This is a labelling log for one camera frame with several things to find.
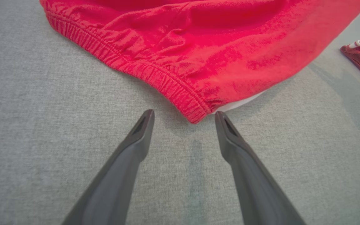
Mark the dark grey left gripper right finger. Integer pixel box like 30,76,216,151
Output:
215,111,307,225

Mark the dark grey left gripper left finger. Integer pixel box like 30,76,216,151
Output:
62,109,155,225

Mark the red white lettered sports garment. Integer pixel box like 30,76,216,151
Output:
39,0,360,124

